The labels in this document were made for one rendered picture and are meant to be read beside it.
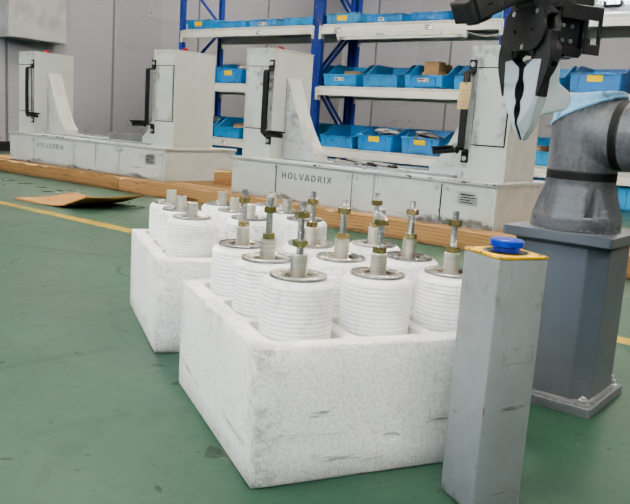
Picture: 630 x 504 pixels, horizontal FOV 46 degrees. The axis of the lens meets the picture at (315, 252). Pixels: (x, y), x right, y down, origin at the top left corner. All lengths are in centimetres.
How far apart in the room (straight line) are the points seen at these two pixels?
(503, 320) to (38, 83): 472
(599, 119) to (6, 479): 101
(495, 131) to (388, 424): 215
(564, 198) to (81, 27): 725
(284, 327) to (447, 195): 218
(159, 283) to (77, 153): 346
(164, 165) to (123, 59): 442
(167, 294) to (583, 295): 74
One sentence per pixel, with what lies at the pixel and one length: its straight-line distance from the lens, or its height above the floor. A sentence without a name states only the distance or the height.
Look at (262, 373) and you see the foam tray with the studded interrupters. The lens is 90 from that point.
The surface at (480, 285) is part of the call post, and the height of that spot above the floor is 27.
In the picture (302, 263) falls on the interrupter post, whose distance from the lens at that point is 95.
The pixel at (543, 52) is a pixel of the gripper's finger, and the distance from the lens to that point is 87.
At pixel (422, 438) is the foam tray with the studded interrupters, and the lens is 104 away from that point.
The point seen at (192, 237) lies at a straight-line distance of 143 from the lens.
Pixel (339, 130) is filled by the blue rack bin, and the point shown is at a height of 41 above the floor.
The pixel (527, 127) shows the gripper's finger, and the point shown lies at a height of 46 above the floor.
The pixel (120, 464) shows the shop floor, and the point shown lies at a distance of 102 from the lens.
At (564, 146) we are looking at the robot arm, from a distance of 132.
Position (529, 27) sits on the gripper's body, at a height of 57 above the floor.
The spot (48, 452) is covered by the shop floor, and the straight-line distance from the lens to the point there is 107.
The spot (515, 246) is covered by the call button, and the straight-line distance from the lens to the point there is 89.
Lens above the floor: 45
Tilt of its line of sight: 10 degrees down
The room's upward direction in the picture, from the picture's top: 4 degrees clockwise
